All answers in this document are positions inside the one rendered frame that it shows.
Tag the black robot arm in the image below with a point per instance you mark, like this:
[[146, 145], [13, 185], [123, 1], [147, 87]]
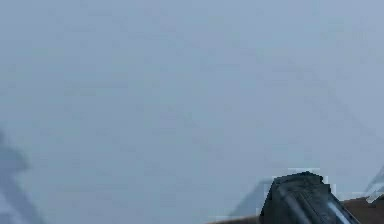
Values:
[[300, 203]]

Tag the white grey angular object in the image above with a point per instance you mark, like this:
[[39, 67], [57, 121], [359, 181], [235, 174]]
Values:
[[376, 190]]

